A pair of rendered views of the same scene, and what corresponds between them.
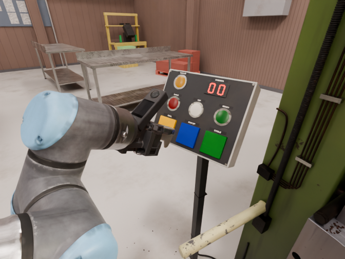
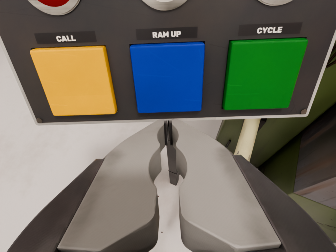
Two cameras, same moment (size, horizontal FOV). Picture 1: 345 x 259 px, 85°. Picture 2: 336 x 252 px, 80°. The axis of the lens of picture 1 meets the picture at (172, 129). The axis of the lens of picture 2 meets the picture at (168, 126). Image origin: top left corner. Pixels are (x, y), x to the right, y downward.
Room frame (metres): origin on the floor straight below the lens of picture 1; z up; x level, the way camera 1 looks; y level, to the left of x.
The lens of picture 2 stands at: (0.46, 0.04, 1.18)
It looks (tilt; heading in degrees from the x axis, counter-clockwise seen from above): 61 degrees down; 325
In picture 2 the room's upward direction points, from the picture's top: 4 degrees counter-clockwise
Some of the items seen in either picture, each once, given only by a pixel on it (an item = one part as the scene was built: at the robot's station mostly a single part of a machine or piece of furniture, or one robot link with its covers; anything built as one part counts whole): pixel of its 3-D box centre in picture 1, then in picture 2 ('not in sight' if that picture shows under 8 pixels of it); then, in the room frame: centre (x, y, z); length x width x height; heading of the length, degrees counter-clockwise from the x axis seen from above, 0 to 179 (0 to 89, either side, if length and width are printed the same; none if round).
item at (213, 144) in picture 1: (213, 144); (259, 76); (0.52, -0.14, 1.01); 0.07 x 0.05 x 0.07; 53
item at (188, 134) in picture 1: (188, 135); (168, 79); (0.58, -0.06, 1.01); 0.07 x 0.05 x 0.07; 53
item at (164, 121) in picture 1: (166, 127); (79, 82); (0.64, 0.02, 1.01); 0.07 x 0.05 x 0.07; 53
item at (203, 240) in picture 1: (227, 226); (240, 162); (0.49, -0.23, 0.62); 0.44 x 0.05 x 0.05; 118
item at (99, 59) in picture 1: (141, 79); not in sight; (3.45, 0.57, 0.49); 1.86 x 0.71 x 0.98; 128
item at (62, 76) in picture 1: (60, 63); not in sight; (4.94, 2.83, 0.50); 2.01 x 0.74 x 1.01; 40
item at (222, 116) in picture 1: (222, 116); not in sight; (0.56, -0.16, 1.09); 0.05 x 0.03 x 0.04; 28
